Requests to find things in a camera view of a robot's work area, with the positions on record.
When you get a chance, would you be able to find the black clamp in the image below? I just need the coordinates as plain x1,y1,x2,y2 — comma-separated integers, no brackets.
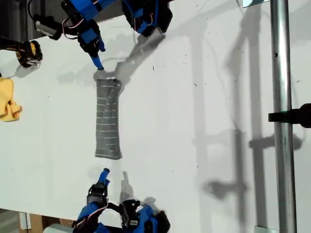
268,103,311,129

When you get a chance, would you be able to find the brown cardboard box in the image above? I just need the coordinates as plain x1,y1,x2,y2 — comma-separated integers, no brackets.
30,214,81,233

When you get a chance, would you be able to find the yellow cloth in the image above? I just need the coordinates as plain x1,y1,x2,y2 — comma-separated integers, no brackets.
0,77,23,122

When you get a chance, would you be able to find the black camera cable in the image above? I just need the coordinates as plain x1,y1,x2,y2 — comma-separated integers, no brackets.
27,0,37,19

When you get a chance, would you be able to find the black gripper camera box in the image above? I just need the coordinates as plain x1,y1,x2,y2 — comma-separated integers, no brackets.
33,15,63,41
119,199,141,229

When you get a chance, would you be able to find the white table leg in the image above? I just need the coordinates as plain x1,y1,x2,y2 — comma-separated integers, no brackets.
18,212,32,230

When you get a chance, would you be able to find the black yellow power drill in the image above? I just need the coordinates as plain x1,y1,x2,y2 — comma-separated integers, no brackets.
0,35,44,68

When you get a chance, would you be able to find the white plastic container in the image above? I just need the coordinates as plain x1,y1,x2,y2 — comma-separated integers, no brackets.
43,223,78,233

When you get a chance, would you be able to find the steel post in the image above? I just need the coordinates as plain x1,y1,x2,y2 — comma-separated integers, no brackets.
270,0,298,233

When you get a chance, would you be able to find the grey striped towel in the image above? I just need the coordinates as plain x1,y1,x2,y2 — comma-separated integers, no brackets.
93,69,123,160

